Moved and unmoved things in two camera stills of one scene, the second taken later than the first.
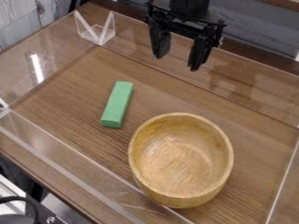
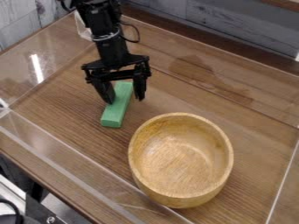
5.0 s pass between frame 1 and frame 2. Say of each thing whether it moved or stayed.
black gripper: moved
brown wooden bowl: stayed
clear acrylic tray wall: stayed
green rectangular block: stayed
